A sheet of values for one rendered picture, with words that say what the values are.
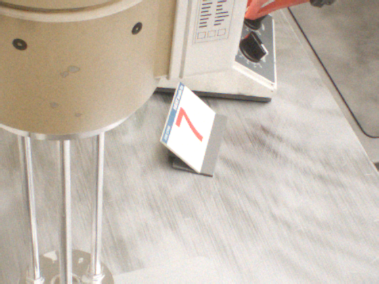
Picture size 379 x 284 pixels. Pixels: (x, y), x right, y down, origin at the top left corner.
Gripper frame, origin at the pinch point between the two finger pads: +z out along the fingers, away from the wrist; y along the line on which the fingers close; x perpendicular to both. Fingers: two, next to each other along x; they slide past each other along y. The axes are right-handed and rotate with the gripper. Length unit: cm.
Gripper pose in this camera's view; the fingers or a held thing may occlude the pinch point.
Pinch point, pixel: (251, 9)
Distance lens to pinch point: 96.8
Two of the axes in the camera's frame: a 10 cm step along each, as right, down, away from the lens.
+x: 7.6, 0.8, 6.4
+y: 2.8, 8.5, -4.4
